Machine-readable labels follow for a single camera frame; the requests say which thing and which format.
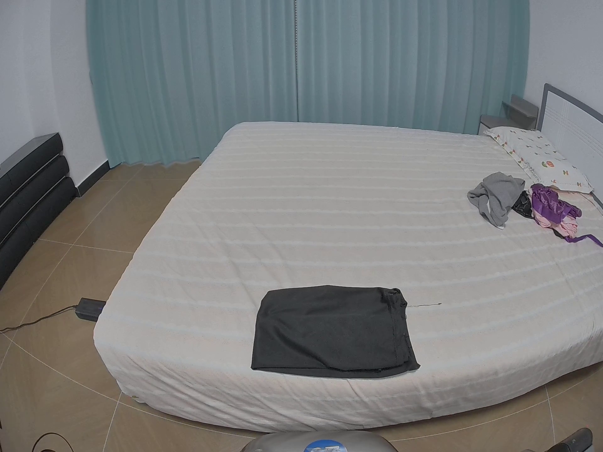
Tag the black T-shirt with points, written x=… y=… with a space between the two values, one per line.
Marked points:
x=329 y=332

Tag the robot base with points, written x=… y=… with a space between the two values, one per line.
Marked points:
x=282 y=443

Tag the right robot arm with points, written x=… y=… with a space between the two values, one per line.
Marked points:
x=577 y=440

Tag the bed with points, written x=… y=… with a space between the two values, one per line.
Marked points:
x=329 y=205

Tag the grey garment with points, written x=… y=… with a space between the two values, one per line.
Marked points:
x=499 y=196

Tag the black patterned garment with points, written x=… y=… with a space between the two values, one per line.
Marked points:
x=522 y=205

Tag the black power adapter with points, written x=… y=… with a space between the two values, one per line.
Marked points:
x=89 y=309

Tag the grey bedside table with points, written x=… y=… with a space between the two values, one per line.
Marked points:
x=518 y=109

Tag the white printed pillow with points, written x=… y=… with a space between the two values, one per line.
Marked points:
x=541 y=153

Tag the purple satin garment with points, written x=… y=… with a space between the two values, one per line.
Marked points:
x=551 y=203

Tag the pink garment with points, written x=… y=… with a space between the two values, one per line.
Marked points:
x=565 y=228

